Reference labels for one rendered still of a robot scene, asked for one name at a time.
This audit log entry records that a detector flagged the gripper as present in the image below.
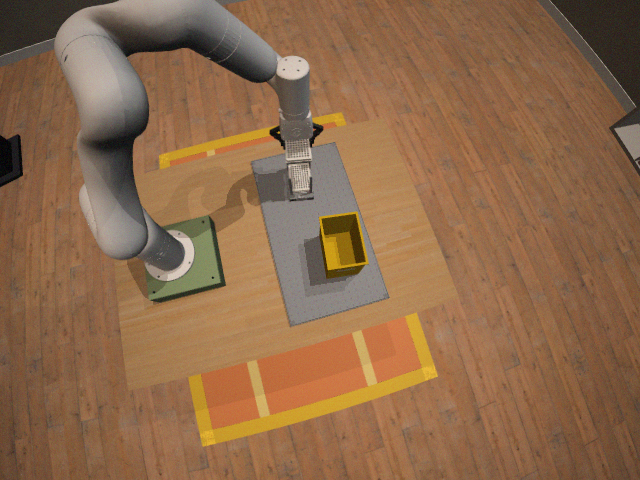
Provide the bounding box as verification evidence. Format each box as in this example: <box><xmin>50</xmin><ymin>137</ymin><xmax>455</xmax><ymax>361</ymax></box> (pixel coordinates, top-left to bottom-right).
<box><xmin>269</xmin><ymin>111</ymin><xmax>324</xmax><ymax>150</ymax></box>

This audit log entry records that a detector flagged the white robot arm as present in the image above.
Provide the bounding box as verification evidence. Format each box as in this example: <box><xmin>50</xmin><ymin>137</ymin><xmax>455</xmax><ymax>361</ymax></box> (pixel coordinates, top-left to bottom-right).
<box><xmin>54</xmin><ymin>0</ymin><xmax>310</xmax><ymax>281</ymax></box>

